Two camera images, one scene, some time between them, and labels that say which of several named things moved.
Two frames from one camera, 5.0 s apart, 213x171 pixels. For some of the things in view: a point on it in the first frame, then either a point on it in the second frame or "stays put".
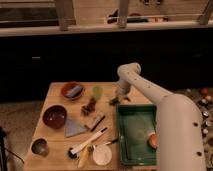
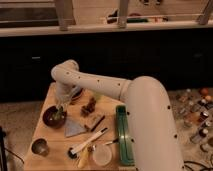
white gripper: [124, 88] to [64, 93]
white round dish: [101, 154] stays put
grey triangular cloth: [71, 128] stays put
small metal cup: [40, 146] stays put
